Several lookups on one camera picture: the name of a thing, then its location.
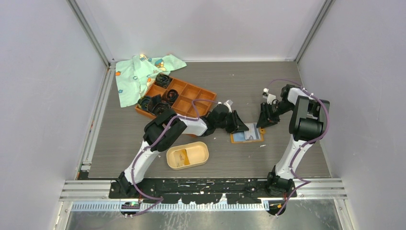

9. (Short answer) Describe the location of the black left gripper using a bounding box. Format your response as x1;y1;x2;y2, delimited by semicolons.
215;110;248;134

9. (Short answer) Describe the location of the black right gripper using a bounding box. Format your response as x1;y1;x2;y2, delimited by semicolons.
257;100;294;128

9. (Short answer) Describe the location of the silver VIP credit card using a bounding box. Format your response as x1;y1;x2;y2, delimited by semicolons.
244;123;262;141

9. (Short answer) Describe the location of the orange leather card holder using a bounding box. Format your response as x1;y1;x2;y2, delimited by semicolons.
230;128;266;143

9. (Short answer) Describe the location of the cream oval plastic tray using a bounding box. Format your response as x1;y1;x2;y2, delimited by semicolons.
166;141;209;170

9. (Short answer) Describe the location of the gold VIP credit card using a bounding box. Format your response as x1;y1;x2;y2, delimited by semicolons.
174;149;190;168

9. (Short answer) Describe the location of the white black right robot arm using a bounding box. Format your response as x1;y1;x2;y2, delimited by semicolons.
257;84;330;197

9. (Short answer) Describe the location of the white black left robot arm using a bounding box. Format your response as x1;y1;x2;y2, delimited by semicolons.
116;103;249;200

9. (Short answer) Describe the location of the orange wooden compartment tray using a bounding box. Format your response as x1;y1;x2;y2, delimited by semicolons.
135;75;217;138

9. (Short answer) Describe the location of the black rolled belt middle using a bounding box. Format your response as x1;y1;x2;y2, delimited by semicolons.
165;89;179;104

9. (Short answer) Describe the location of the black rolled belt large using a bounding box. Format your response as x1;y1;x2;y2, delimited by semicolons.
147;94;171;116

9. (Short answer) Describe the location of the black rolled belt top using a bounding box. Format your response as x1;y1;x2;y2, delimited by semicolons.
155;73;172;89

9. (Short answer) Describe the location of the black rolled belt left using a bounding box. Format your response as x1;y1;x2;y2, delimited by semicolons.
137;96;151;112

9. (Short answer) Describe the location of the green patterned cloth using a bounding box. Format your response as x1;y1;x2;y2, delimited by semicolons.
115;54;187;108

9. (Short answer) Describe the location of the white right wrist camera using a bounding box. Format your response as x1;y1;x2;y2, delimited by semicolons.
262;88;277;104

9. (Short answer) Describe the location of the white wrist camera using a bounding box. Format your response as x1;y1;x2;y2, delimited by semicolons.
262;88;277;104
223;100;233;112

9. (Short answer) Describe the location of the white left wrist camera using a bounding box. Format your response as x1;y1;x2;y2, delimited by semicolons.
223;100;233;112

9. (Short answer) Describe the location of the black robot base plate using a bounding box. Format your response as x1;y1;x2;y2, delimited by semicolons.
109;178;297;204

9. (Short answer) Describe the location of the white slotted cable duct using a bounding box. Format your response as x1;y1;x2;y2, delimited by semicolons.
71;201;269;212

